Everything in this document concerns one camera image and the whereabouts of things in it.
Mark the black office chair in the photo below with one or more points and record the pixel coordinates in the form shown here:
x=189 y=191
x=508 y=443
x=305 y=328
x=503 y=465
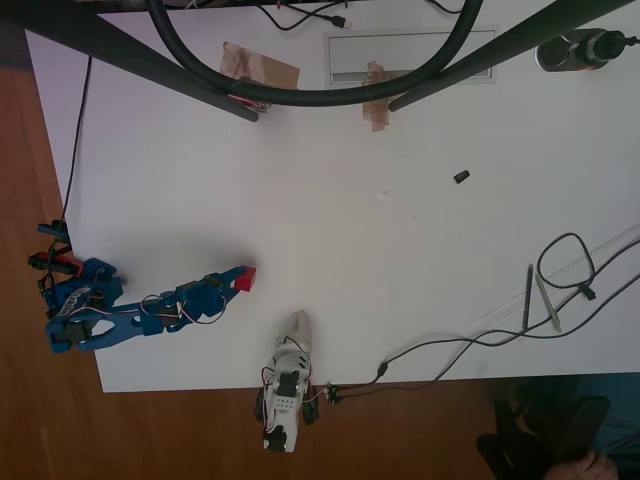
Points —
x=575 y=430

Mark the black pen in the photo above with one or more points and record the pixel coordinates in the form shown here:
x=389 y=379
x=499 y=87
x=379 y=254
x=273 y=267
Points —
x=527 y=300

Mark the small black cap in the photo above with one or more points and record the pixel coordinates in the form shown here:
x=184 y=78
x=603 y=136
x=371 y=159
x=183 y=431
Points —
x=462 y=176

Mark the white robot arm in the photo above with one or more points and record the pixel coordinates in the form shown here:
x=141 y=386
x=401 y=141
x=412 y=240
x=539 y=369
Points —
x=284 y=405

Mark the narrow brown tape piece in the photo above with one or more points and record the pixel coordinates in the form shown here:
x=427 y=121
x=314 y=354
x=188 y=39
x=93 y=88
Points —
x=377 y=117

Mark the black and red clamp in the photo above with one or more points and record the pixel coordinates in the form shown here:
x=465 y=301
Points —
x=55 y=263

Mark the person's bare hand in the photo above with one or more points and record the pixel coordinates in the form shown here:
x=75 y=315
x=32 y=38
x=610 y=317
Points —
x=585 y=465

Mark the black camera device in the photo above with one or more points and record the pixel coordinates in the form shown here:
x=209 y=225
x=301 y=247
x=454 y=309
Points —
x=580 y=50

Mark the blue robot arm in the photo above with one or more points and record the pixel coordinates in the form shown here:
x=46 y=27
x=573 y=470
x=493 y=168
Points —
x=85 y=305

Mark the red building block stack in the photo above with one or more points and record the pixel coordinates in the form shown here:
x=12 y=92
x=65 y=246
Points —
x=246 y=279

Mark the large brown tape piece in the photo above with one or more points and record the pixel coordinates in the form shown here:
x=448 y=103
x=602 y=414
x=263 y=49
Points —
x=270 y=67

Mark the black tripod leg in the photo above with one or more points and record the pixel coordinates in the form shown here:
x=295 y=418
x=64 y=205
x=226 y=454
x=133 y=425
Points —
x=125 y=52
x=500 y=52

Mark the clear plastic ruler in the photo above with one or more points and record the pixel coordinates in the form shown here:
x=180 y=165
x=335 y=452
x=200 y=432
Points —
x=610 y=247

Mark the dark blue table clamp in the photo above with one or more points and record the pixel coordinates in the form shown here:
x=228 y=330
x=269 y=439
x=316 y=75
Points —
x=52 y=228

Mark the green pen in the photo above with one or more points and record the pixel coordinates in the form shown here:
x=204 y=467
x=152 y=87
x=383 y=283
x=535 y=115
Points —
x=549 y=305

